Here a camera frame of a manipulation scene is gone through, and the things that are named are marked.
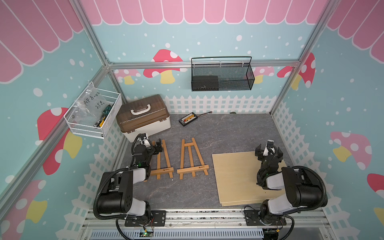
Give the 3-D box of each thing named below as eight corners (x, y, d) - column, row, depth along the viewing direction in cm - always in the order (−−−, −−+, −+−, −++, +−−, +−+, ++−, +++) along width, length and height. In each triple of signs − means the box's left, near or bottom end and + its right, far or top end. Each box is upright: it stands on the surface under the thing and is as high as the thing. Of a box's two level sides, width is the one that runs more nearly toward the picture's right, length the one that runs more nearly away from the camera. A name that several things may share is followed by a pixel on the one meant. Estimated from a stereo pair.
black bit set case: (183, 126, 115) (183, 124, 113) (178, 122, 118) (178, 120, 116) (197, 117, 121) (197, 115, 119) (192, 113, 124) (192, 111, 122)
